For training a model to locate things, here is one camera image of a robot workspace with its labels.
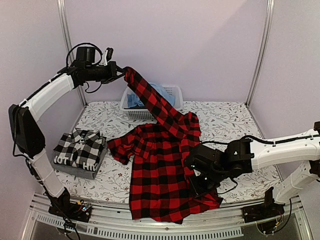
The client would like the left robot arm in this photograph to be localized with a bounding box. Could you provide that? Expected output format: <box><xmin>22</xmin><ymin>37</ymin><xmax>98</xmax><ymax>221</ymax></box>
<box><xmin>8</xmin><ymin>61</ymin><xmax>126</xmax><ymax>198</ymax></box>

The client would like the folded black white plaid shirt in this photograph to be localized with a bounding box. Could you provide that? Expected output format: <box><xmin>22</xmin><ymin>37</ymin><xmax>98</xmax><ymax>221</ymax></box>
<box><xmin>53</xmin><ymin>128</ymin><xmax>107</xmax><ymax>172</ymax></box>

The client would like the floral tablecloth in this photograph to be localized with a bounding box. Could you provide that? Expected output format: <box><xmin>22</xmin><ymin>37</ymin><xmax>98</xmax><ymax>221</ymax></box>
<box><xmin>54</xmin><ymin>101</ymin><xmax>281</xmax><ymax>204</ymax></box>

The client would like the folded grey shirt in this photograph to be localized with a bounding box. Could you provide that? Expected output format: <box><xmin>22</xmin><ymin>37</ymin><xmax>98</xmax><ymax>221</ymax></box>
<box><xmin>52</xmin><ymin>139</ymin><xmax>108</xmax><ymax>180</ymax></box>

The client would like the blue shirt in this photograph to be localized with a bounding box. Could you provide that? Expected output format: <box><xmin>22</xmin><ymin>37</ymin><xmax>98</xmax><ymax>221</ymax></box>
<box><xmin>127</xmin><ymin>83</ymin><xmax>176</xmax><ymax>109</ymax></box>

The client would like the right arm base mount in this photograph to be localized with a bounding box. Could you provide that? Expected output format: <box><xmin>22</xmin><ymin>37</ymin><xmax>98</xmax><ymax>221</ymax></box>
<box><xmin>241</xmin><ymin>200</ymin><xmax>285</xmax><ymax>235</ymax></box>

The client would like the red black plaid shirt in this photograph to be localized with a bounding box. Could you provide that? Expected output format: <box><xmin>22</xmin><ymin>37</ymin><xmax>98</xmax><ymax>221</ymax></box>
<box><xmin>107</xmin><ymin>67</ymin><xmax>222</xmax><ymax>224</ymax></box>

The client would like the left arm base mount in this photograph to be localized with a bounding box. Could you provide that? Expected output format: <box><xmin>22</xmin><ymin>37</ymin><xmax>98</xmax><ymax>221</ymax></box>
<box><xmin>48</xmin><ymin>188</ymin><xmax>92</xmax><ymax>223</ymax></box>

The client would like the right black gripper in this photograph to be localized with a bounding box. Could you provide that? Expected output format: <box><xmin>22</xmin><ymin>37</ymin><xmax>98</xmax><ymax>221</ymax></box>
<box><xmin>187</xmin><ymin>168</ymin><xmax>226</xmax><ymax>198</ymax></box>

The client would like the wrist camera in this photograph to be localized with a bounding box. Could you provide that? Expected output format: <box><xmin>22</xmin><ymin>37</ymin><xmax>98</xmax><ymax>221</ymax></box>
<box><xmin>184</xmin><ymin>144</ymin><xmax>224</xmax><ymax>173</ymax></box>
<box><xmin>75</xmin><ymin>46</ymin><xmax>114</xmax><ymax>66</ymax></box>

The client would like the right aluminium post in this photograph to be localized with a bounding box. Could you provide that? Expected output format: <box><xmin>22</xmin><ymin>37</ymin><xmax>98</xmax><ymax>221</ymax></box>
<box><xmin>245</xmin><ymin>0</ymin><xmax>275</xmax><ymax>108</ymax></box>

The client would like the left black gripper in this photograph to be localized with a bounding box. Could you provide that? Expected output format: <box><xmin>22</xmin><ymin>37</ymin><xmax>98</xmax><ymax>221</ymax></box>
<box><xmin>85</xmin><ymin>60</ymin><xmax>127</xmax><ymax>84</ymax></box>

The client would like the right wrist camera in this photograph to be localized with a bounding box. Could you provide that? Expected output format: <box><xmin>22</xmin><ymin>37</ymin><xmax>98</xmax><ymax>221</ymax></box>
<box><xmin>184</xmin><ymin>144</ymin><xmax>224</xmax><ymax>173</ymax></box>

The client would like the white plastic basket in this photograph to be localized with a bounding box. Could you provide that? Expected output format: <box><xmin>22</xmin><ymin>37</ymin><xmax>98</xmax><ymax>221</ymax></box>
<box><xmin>119</xmin><ymin>85</ymin><xmax>184</xmax><ymax>121</ymax></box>

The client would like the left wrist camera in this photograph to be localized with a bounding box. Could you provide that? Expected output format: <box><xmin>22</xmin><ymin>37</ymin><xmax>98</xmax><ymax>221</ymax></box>
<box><xmin>75</xmin><ymin>46</ymin><xmax>114</xmax><ymax>66</ymax></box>

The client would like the left aluminium post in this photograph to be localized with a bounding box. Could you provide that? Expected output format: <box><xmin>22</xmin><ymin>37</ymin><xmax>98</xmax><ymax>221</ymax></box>
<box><xmin>56</xmin><ymin>0</ymin><xmax>87</xmax><ymax>107</ymax></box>

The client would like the aluminium front rail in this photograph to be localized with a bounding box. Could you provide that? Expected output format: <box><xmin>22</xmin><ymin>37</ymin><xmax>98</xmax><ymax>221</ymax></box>
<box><xmin>21</xmin><ymin>192</ymin><xmax>313</xmax><ymax>240</ymax></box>

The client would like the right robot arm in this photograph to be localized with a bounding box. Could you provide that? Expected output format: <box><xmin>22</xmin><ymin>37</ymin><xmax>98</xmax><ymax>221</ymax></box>
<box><xmin>185</xmin><ymin>122</ymin><xmax>320</xmax><ymax>218</ymax></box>

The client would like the aluminium post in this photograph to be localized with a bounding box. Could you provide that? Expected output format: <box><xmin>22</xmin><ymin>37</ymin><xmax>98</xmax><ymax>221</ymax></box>
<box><xmin>56</xmin><ymin>0</ymin><xmax>87</xmax><ymax>107</ymax></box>
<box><xmin>245</xmin><ymin>0</ymin><xmax>275</xmax><ymax>108</ymax></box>

